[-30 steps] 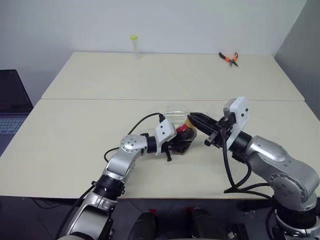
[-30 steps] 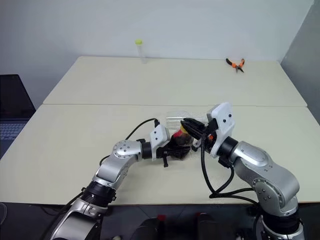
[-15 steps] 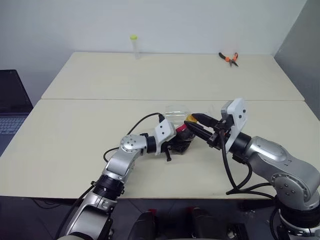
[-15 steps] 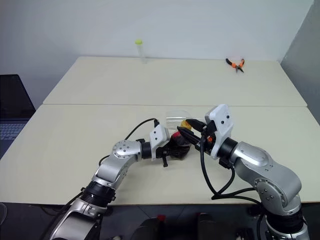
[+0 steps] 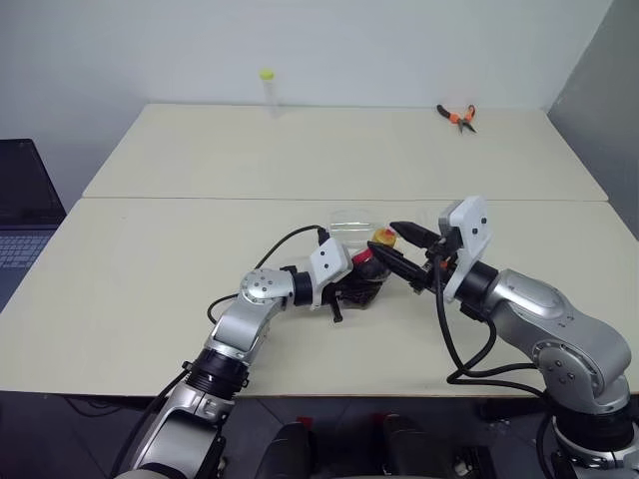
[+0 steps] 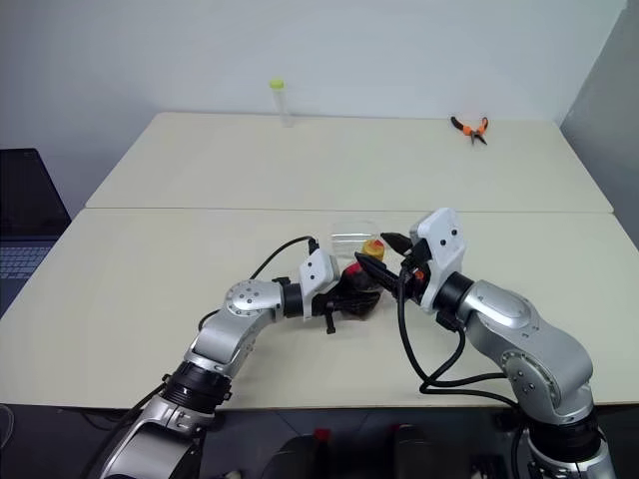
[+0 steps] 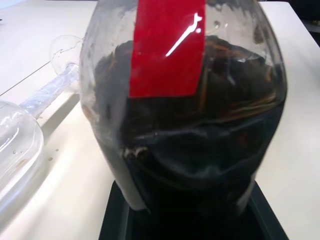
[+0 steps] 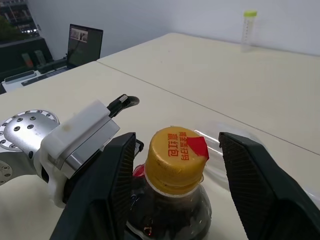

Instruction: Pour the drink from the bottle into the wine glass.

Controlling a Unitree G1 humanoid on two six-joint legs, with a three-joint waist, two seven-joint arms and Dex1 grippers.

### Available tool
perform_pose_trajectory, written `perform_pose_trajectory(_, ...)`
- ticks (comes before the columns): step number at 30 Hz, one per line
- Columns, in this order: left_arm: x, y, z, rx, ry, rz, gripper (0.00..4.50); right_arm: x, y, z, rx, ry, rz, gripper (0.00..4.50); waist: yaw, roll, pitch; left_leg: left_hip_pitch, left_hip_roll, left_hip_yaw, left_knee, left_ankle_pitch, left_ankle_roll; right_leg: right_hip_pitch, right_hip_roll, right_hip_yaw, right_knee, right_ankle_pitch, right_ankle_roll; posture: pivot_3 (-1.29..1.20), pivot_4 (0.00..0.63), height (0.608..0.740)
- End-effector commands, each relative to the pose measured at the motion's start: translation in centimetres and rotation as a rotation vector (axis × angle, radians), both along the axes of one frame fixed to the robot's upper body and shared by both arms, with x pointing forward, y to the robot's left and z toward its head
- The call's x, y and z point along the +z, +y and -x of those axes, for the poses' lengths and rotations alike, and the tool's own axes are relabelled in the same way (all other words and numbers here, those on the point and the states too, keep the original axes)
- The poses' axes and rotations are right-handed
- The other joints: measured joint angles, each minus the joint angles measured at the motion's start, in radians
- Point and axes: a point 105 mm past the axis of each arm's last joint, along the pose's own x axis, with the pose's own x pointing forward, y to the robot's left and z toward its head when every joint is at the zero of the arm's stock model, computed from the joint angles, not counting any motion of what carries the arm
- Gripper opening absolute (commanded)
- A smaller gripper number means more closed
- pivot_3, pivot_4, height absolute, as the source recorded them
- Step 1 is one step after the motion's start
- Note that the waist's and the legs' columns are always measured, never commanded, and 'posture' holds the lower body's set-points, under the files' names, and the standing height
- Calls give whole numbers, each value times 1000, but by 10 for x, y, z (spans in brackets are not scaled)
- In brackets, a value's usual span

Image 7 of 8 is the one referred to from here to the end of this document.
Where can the dark cola bottle red label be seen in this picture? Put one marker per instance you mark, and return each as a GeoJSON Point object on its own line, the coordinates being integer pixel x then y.
{"type": "Point", "coordinates": [190, 120]}

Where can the clear wine glass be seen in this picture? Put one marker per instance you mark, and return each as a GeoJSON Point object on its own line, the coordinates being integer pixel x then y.
{"type": "Point", "coordinates": [22, 135]}

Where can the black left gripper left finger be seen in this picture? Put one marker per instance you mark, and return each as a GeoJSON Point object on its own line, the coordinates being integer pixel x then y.
{"type": "Point", "coordinates": [116, 217]}

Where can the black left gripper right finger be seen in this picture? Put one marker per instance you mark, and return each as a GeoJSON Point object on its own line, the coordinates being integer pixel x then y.
{"type": "Point", "coordinates": [268, 212]}

